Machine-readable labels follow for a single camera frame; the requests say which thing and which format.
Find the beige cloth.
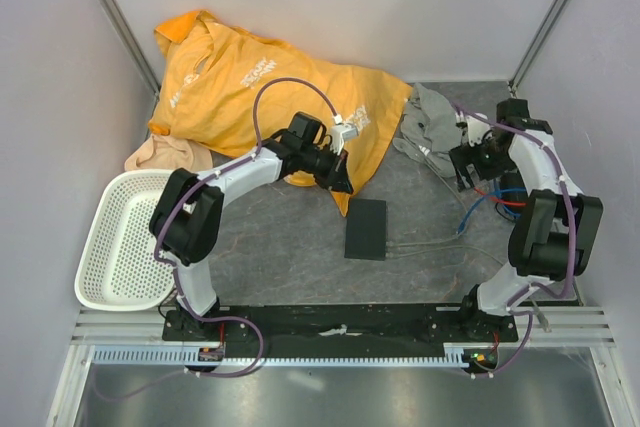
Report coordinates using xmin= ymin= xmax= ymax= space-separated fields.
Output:
xmin=124 ymin=134 xmax=213 ymax=172

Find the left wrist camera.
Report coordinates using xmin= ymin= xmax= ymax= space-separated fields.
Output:
xmin=329 ymin=122 xmax=359 ymax=154

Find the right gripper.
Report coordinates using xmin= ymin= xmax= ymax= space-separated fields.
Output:
xmin=448 ymin=133 xmax=516 ymax=192

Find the grey t-shirt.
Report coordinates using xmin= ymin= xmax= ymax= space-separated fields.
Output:
xmin=392 ymin=84 xmax=465 ymax=179

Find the purple cable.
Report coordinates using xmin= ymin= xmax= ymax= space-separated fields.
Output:
xmin=452 ymin=101 xmax=576 ymax=381
xmin=92 ymin=77 xmax=344 ymax=401

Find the white perforated plastic basket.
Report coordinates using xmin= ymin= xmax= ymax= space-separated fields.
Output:
xmin=74 ymin=169 xmax=174 ymax=312

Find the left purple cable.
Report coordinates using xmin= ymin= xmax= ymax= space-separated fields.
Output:
xmin=92 ymin=77 xmax=344 ymax=401

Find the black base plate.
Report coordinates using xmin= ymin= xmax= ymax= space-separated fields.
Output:
xmin=162 ymin=304 xmax=518 ymax=357

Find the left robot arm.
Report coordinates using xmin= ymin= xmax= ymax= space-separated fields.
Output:
xmin=149 ymin=112 xmax=358 ymax=340

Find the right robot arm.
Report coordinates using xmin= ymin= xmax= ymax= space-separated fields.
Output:
xmin=449 ymin=98 xmax=604 ymax=341

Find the blue ethernet cable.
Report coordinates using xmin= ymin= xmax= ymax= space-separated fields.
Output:
xmin=455 ymin=186 xmax=526 ymax=236

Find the black network switch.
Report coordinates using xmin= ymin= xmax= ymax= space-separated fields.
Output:
xmin=344 ymin=198 xmax=387 ymax=261

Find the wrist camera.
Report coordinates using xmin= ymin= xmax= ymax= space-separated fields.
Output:
xmin=329 ymin=122 xmax=359 ymax=154
xmin=456 ymin=113 xmax=492 ymax=147

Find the grey slotted cable duct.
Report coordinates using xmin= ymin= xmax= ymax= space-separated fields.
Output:
xmin=92 ymin=345 xmax=471 ymax=368

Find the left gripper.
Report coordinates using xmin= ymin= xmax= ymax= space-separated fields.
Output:
xmin=300 ymin=144 xmax=353 ymax=195

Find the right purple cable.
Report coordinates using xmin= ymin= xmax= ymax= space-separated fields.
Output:
xmin=452 ymin=101 xmax=576 ymax=381

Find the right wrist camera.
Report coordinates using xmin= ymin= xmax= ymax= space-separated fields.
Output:
xmin=456 ymin=113 xmax=492 ymax=147

